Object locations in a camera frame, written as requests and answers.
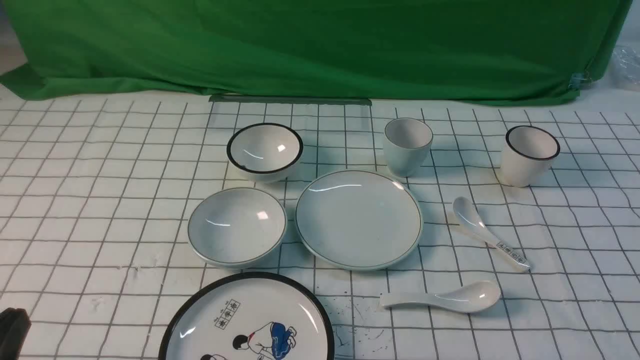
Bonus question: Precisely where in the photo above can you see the green backdrop cloth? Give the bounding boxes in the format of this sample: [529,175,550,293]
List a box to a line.
[1,0,633,107]

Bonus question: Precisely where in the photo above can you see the pale green cup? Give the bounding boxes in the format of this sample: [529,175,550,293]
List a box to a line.
[382,117,434,178]

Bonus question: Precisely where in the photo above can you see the white black-grid tablecloth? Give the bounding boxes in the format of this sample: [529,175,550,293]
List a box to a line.
[0,98,640,360]

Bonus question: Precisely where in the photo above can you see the black-rimmed white cup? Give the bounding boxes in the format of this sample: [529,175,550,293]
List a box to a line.
[498,125,561,188]

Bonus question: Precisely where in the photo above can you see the black object at corner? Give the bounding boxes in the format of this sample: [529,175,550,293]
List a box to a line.
[0,307,31,360]

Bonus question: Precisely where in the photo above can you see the plain white spoon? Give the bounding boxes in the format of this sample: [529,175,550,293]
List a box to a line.
[378,280,502,313]

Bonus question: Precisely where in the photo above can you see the white spoon with lettering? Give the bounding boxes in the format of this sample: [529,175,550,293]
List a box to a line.
[452,196,531,272]

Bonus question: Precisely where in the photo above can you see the green-rimmed white bowl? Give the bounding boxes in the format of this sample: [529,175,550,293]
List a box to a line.
[187,187,288,269]

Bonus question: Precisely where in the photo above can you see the black-rimmed white bowl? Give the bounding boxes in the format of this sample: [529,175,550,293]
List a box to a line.
[226,122,304,183]

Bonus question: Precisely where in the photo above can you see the metal clip on backdrop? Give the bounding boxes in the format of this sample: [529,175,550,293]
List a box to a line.
[567,72,593,91]

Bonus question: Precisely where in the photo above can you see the green-rimmed white plate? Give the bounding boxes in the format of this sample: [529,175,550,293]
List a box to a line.
[295,170,424,271]

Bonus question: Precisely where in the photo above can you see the black-rimmed illustrated plate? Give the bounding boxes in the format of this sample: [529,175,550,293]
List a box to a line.
[157,271,335,360]

